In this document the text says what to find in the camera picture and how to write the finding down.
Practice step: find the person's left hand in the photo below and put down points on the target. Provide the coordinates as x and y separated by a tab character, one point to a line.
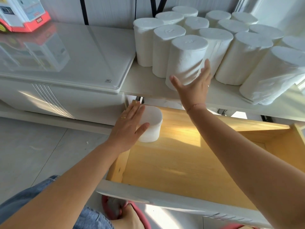
125	131

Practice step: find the person's right forearm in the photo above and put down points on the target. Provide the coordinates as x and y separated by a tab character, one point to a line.
238	157

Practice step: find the blue jeans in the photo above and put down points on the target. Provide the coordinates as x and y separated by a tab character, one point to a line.
21	196

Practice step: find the short white tissue roll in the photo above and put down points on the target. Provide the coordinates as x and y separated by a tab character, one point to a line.
152	121

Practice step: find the person's left forearm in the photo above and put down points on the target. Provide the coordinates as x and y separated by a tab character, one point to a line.
71	186

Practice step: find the tall white tissue roll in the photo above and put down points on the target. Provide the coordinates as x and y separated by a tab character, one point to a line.
185	58

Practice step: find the pink slipper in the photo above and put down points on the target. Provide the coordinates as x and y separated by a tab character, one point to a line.
238	227
112	209

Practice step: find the person's right thumb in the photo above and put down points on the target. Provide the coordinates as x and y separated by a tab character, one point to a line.
176	82

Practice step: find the toy box with red base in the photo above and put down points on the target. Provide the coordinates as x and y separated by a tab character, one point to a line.
26	14

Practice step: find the group of white paper rolls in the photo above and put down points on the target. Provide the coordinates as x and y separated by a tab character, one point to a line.
243	57

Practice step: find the person's right hand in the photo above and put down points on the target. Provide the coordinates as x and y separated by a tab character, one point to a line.
194	89

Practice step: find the person's foot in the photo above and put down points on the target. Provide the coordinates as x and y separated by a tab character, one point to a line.
127	220

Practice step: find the wooden drawer with white front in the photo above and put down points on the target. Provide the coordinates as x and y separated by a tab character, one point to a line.
178	159

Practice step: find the white cabinet with glass top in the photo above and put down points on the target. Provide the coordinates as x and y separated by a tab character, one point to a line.
62	69

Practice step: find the person's left thumb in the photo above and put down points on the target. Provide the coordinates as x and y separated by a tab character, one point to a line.
143	129

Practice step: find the white low drawer cabinet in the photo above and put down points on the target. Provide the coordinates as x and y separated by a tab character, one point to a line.
147	85

